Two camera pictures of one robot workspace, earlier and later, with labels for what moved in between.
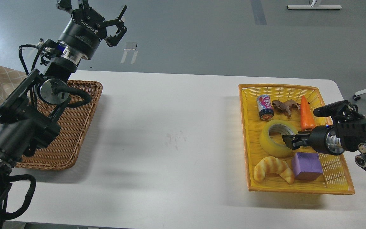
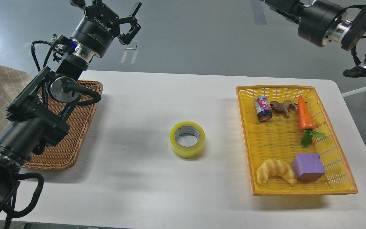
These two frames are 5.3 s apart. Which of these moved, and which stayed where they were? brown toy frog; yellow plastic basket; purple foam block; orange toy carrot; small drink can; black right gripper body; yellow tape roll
Moved: yellow tape roll; black right gripper body
Stayed: brown toy frog; yellow plastic basket; small drink can; orange toy carrot; purple foam block
